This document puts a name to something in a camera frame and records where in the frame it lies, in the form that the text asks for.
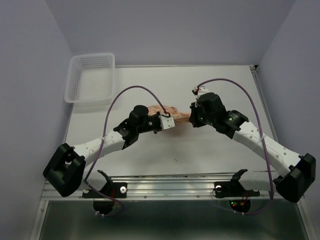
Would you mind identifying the floral mesh laundry bag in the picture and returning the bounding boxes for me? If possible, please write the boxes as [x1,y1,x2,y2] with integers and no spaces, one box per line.
[147,105,191,126]

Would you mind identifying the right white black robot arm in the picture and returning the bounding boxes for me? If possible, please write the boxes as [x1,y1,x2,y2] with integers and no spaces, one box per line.
[189,90,316,203]

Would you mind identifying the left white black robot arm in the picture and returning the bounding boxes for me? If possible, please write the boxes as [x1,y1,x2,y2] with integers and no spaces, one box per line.
[43,105,162,197]

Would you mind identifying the white perforated plastic basket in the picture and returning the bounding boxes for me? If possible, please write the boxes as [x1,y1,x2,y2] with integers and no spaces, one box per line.
[64,53,116,105]

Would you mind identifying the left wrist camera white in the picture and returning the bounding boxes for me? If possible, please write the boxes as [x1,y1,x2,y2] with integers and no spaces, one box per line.
[159,113,176,131]

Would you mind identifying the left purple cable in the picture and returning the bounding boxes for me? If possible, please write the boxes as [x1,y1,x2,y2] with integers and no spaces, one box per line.
[84,85,172,218]

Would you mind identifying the purple cable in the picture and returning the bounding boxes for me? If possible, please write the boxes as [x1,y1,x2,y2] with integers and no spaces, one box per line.
[84,85,172,218]
[196,78,275,216]

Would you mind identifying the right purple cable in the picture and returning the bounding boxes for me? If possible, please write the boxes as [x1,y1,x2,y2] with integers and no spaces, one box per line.
[196,78,275,216]

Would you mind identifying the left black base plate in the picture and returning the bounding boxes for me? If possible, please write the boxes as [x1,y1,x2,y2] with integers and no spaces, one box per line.
[82,182,128,199]

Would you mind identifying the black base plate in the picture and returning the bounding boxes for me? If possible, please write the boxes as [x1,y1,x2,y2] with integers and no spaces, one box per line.
[82,182,128,199]
[213,181,260,199]

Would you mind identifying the aluminium mounting rail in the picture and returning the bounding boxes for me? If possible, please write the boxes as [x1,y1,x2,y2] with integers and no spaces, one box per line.
[41,172,306,201]

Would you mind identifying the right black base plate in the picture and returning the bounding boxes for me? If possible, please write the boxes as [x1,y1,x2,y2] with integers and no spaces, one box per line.
[213,181,260,199]

